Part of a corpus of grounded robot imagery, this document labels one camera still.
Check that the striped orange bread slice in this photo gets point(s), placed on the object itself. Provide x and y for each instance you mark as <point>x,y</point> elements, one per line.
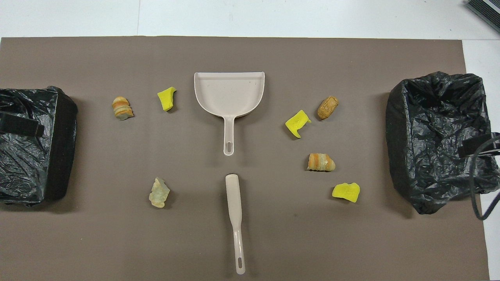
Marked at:
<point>122,109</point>

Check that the yellow sponge with green back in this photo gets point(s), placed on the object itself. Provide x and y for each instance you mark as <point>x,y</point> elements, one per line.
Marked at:
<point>346,192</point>

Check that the small yellow sponge chunk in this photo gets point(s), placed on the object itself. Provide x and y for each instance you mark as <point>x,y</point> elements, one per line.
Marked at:
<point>166,99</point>

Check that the pale torn bread piece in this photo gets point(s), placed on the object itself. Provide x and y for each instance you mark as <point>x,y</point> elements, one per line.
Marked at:
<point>159,193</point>

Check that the brown bread roll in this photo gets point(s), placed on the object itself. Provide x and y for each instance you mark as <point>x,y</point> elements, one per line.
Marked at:
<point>327,108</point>

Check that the striped orange croissant roll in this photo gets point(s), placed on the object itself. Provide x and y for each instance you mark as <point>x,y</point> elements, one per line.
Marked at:
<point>321,162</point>

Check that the notched yellow sponge piece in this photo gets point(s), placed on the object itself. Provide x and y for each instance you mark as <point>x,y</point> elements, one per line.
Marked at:
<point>297,123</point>

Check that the beige plastic dustpan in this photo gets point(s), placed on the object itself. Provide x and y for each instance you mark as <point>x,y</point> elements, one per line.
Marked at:
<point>228,93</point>

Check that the beige hand brush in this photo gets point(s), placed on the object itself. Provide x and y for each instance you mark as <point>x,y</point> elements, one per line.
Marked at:
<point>233,195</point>

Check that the black bag lined bin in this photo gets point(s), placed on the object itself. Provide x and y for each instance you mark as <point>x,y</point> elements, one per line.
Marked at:
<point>23,168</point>
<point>429,136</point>

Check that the dark ribbed object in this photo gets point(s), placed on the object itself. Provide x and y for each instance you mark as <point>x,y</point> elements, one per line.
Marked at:
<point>488,9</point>

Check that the brown paper table mat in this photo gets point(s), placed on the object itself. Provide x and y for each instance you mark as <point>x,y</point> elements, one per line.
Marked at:
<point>117,234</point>

